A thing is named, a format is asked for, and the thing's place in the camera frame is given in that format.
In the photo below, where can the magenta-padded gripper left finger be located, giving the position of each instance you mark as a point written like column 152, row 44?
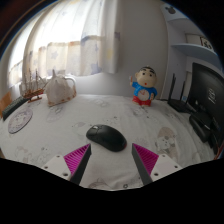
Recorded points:
column 75, row 159

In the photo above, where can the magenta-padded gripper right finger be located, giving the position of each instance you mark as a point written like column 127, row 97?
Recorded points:
column 148, row 160

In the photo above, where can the black computer mouse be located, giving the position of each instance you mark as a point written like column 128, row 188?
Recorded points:
column 106, row 137

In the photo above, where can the white cartoon-print tablecloth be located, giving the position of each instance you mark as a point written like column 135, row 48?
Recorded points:
column 60, row 133

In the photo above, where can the small black box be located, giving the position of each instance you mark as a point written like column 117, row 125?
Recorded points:
column 200, row 125

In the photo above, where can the black router with antennas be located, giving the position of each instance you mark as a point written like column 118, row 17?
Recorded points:
column 178, row 105

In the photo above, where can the cartoon boy figurine clock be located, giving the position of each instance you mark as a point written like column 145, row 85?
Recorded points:
column 145, row 90

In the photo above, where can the large white conch shell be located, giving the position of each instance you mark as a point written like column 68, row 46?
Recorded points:
column 59, row 90

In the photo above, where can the red packet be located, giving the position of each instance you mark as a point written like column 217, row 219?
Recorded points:
column 220, row 154

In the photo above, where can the wooden model sailing ship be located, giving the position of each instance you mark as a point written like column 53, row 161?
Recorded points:
column 33, row 94

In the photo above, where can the black monitor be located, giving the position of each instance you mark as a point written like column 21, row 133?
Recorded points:
column 208, row 96

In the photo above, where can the wooden chair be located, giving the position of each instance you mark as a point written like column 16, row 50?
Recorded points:
column 4, row 101

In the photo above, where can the white star-print curtain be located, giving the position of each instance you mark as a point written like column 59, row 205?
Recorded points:
column 73, row 43

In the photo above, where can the white wall shelf unit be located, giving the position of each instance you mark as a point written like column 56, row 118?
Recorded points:
column 190, row 46

